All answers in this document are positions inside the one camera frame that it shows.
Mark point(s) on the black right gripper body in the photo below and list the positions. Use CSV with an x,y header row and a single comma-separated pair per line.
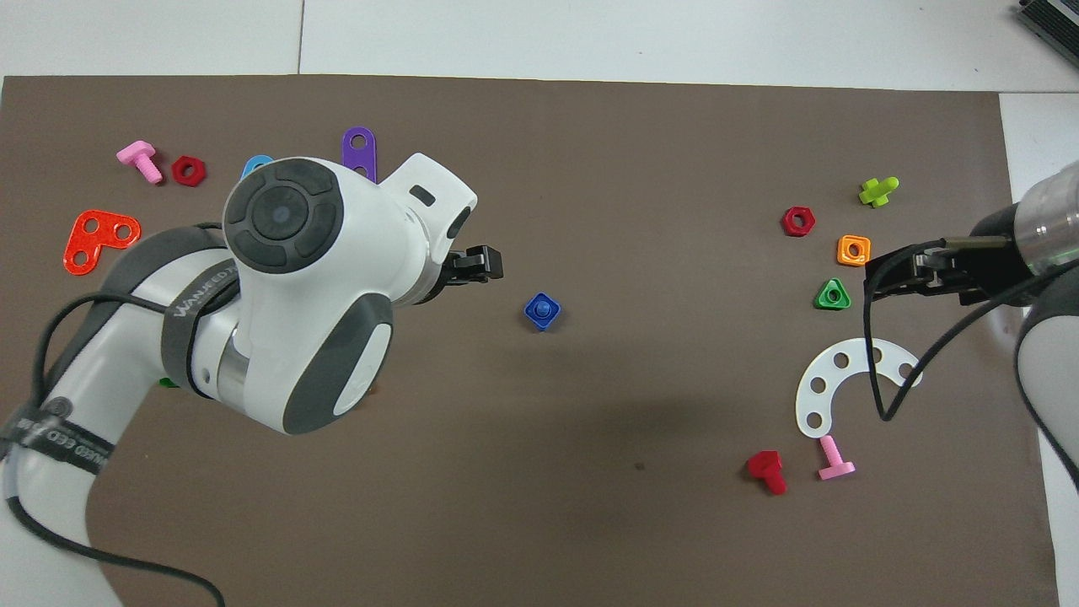
x,y
995,270

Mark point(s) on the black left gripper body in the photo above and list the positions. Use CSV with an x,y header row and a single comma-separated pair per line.
x,y
438,278

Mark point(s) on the blue square plastic nut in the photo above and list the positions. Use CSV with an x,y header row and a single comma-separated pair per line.
x,y
544,298

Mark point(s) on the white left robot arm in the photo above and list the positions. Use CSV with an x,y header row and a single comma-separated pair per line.
x,y
295,295

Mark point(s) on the orange square plastic nut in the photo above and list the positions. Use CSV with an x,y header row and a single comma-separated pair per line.
x,y
843,257

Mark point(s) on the lime cross-head plastic bolt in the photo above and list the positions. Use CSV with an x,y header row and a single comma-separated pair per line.
x,y
877,194

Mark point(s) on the green triangle plastic nut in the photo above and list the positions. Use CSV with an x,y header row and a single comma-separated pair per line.
x,y
822,303

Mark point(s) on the white curved perforated plate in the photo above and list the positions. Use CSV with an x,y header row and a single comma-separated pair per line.
x,y
829,373

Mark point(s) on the red hexagonal plastic nut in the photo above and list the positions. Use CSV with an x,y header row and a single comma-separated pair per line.
x,y
787,226
199,177

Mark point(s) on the purple four-hole strip plate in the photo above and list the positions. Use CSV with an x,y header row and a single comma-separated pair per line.
x,y
359,157

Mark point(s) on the pink plastic bolt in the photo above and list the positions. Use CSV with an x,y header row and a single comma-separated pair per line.
x,y
834,466
139,156

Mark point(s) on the blue two-hole strip plate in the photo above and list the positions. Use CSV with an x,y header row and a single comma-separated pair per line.
x,y
253,162

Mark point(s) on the brown table mat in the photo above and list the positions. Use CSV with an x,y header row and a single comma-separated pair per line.
x,y
590,464

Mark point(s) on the red plastic bolt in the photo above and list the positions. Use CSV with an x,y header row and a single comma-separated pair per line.
x,y
765,465

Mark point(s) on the grey finned metal device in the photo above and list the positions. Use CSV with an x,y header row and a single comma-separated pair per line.
x,y
1054,17

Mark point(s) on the orange heart-shaped plate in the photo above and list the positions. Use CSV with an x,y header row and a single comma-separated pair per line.
x,y
103,240

